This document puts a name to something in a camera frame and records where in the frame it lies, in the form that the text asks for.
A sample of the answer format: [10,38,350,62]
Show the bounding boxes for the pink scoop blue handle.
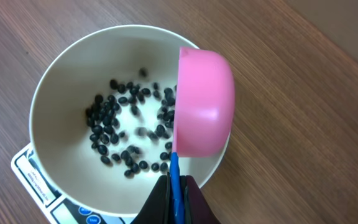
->
[170,47,235,223]

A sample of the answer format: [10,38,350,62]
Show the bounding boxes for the white bowl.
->
[29,25,235,217]

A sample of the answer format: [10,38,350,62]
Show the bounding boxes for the black beans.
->
[85,68,177,178]

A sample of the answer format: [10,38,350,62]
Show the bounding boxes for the white digital kitchen scale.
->
[11,144,134,224]

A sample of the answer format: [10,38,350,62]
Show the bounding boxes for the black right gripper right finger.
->
[180,175,221,224]

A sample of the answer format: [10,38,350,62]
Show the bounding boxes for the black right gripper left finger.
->
[131,174,171,224]

